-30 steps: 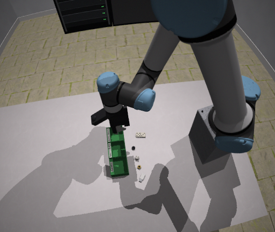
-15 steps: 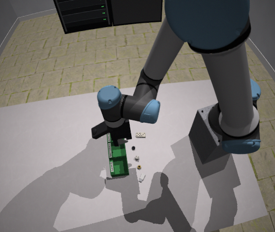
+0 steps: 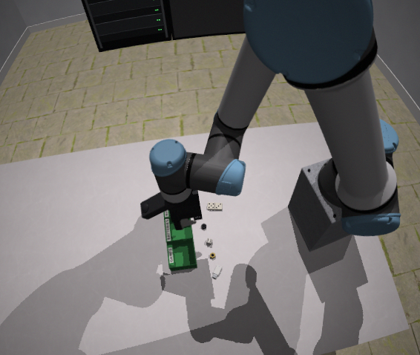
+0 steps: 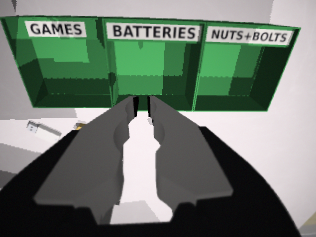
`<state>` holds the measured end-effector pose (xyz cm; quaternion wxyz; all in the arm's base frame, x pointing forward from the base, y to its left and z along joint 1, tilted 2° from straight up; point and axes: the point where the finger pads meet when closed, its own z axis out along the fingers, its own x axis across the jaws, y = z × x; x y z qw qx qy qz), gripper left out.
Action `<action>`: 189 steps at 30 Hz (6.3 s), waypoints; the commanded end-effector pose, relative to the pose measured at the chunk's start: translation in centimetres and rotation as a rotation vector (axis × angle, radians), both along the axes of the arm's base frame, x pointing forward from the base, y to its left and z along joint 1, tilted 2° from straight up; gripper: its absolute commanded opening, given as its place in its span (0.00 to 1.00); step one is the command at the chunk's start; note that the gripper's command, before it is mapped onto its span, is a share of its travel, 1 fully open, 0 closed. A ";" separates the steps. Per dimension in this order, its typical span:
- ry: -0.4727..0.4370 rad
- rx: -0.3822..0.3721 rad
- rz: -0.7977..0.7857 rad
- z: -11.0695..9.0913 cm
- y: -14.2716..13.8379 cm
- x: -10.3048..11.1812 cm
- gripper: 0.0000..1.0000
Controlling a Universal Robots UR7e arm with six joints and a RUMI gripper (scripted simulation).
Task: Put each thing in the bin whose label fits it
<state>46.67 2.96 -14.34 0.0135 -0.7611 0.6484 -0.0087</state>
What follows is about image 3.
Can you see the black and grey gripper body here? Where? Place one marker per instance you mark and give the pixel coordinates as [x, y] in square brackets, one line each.
[191, 207]

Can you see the grey usb stick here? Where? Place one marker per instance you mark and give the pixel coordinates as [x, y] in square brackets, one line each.
[217, 271]

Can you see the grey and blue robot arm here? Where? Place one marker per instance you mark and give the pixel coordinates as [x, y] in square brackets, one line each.
[323, 43]

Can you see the white domino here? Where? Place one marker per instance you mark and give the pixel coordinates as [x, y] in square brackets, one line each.
[215, 206]

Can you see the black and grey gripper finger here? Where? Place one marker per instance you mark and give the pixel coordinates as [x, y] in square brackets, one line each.
[184, 222]

